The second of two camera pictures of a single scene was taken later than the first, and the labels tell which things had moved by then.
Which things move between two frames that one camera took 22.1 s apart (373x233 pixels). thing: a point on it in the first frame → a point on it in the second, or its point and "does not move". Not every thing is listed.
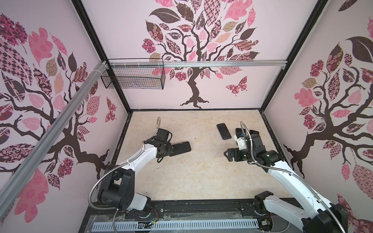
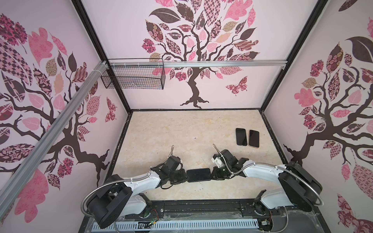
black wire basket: [134, 77] does not move
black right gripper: [235, 151] → [216, 176]
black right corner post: [308, 26] does not move
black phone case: [180, 148] → [198, 174]
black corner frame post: [98, 41] does not move
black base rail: [218, 210] does not move
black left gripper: [170, 151] → [183, 178]
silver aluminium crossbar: [121, 63] does not move
